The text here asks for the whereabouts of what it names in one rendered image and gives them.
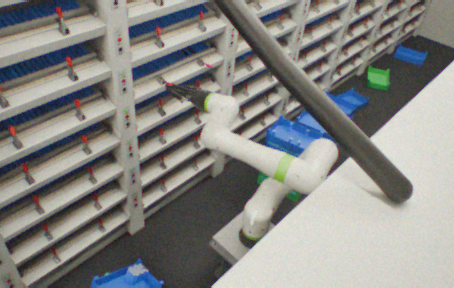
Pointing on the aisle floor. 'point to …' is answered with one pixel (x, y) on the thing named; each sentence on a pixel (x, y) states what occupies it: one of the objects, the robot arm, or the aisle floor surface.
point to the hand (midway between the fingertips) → (172, 87)
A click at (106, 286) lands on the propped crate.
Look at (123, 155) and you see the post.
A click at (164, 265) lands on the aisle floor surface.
